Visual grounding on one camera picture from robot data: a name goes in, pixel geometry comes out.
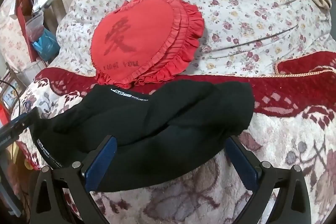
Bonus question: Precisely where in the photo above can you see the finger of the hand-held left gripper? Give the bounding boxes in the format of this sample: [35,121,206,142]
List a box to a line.
[0,108,38,141]

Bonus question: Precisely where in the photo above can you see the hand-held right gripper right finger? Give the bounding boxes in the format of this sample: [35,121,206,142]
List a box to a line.
[224,135,313,224]

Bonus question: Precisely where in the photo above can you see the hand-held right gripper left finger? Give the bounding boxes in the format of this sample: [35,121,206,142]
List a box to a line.
[29,135,118,224]

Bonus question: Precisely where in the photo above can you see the black pants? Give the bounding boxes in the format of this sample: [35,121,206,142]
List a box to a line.
[30,80,256,192]

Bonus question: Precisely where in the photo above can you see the red and white plush blanket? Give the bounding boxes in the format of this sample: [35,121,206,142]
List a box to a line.
[10,51,336,224]

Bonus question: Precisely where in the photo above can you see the blue plastic bag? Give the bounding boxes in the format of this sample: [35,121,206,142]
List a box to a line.
[31,28,61,62]

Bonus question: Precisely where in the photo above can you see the clear plastic bag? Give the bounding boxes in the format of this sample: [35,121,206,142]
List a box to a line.
[26,12,46,41]

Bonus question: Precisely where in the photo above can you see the red heart-shaped frilled pillow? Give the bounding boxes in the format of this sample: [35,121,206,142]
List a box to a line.
[91,0,205,89]

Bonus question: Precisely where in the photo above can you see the floral quilt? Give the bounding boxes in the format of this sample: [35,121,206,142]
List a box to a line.
[56,0,336,78]

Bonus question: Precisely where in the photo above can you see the black cable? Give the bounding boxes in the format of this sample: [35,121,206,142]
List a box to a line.
[0,79,23,114]

